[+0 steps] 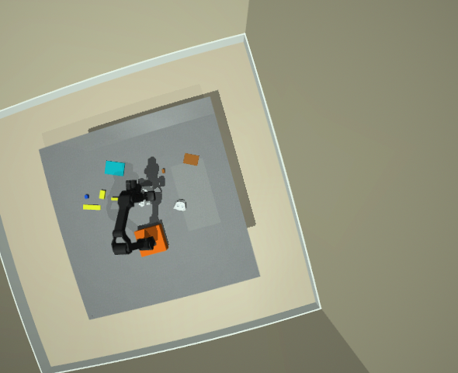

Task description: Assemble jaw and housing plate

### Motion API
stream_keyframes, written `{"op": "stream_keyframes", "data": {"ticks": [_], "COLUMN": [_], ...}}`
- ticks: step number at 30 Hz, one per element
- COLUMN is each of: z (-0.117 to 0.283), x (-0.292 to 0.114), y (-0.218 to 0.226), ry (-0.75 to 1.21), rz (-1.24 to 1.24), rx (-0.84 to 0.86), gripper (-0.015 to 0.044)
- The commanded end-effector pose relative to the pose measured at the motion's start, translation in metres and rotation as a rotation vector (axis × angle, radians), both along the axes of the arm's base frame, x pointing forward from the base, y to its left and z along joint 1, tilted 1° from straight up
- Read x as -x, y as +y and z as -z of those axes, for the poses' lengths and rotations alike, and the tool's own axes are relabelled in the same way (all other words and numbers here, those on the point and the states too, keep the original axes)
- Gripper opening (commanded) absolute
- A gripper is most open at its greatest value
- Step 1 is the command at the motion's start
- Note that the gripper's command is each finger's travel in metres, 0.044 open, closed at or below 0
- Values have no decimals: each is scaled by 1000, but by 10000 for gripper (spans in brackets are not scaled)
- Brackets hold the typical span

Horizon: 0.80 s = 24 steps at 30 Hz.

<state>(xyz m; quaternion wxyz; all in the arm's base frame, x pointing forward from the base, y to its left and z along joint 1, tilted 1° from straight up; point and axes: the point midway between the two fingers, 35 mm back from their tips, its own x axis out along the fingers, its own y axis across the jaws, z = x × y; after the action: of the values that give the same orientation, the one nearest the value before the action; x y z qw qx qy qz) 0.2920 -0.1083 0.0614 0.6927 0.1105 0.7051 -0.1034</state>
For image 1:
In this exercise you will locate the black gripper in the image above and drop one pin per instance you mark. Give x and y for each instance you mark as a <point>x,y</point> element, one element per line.
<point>147,196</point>

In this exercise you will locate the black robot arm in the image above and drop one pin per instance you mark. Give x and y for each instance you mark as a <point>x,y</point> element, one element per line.
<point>126,200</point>

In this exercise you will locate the teal flat rectangular plate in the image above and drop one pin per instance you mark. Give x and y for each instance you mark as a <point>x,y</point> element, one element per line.
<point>114,168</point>

